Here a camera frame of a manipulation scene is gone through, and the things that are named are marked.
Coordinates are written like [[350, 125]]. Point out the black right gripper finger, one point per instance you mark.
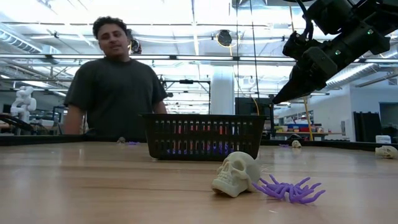
[[298, 87]]

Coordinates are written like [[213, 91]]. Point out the black slotted plastic basket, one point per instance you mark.
[[202, 117]]

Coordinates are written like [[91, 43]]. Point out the cream plastic skull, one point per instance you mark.
[[296, 143], [386, 152], [236, 174]]

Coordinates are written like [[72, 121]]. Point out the purple plastic spider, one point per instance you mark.
[[283, 145], [292, 191], [133, 143]]

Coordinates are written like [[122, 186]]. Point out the clear plastic skull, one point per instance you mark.
[[121, 140]]

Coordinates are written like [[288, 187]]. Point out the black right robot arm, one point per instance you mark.
[[382, 18]]

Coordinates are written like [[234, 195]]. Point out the black cabinet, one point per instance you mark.
[[244, 107]]

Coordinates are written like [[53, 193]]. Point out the black partition panel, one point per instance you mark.
[[367, 127]]

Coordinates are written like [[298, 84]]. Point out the white round pillar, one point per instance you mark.
[[222, 93]]

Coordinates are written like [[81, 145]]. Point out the white plastic container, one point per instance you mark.
[[383, 139]]

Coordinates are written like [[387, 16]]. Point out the long ceiling light bar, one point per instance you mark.
[[186, 57]]

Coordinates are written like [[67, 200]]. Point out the person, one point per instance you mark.
[[115, 93]]

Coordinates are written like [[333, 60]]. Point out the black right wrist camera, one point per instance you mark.
[[295, 46]]

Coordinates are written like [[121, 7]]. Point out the black metal table frame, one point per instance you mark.
[[348, 145]]

